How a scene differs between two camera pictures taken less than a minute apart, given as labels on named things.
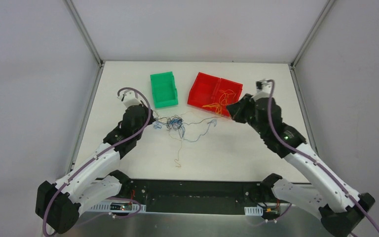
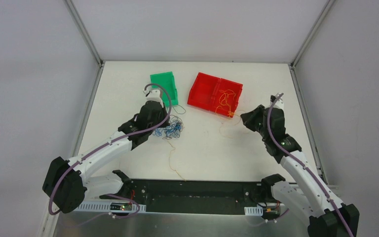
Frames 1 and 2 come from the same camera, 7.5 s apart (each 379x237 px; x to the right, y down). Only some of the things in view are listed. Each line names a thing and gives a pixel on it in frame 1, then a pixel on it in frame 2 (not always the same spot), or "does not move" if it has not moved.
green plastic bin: x=164 y=92 does not move
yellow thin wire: x=181 y=145 -> x=169 y=161
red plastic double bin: x=214 y=94 does not move
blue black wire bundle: x=190 y=132 -> x=171 y=131
